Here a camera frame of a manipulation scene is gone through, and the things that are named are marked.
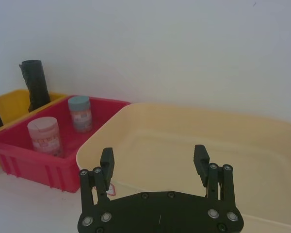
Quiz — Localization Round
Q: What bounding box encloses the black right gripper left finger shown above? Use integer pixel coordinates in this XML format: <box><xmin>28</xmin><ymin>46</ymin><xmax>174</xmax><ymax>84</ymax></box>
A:
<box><xmin>79</xmin><ymin>147</ymin><xmax>116</xmax><ymax>212</ymax></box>

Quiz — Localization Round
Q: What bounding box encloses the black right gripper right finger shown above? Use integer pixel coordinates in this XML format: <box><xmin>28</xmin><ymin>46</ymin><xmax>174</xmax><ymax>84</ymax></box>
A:
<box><xmin>193</xmin><ymin>144</ymin><xmax>236</xmax><ymax>209</ymax></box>

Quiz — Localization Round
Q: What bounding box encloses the small white red sticker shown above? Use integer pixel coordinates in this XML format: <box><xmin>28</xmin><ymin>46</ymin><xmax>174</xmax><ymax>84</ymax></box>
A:
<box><xmin>106</xmin><ymin>183</ymin><xmax>118</xmax><ymax>196</ymax></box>

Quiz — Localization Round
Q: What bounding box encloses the cream plastic bin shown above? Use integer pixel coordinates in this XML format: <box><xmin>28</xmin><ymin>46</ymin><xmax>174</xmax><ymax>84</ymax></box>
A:
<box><xmin>76</xmin><ymin>101</ymin><xmax>291</xmax><ymax>233</ymax></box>

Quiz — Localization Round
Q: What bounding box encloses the red plastic bin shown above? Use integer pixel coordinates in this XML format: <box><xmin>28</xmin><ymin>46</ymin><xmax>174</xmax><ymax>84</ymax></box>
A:
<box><xmin>0</xmin><ymin>96</ymin><xmax>132</xmax><ymax>194</ymax></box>

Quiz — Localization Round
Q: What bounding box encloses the jar with blue lid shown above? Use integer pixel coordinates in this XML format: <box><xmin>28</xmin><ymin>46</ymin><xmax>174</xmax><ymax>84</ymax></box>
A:
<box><xmin>67</xmin><ymin>95</ymin><xmax>93</xmax><ymax>134</ymax></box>

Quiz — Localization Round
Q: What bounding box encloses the jar with pink lid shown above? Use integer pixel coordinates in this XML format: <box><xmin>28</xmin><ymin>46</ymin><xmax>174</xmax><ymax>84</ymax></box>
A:
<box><xmin>27</xmin><ymin>116</ymin><xmax>65</xmax><ymax>159</ymax></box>

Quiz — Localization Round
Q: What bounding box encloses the black bag roll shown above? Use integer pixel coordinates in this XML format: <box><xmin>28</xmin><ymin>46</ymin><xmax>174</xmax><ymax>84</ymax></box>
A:
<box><xmin>18</xmin><ymin>59</ymin><xmax>51</xmax><ymax>113</ymax></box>

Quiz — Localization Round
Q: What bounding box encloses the yellow plastic bin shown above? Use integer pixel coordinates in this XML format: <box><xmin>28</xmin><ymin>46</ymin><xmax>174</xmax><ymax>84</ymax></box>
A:
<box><xmin>0</xmin><ymin>89</ymin><xmax>67</xmax><ymax>170</ymax></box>

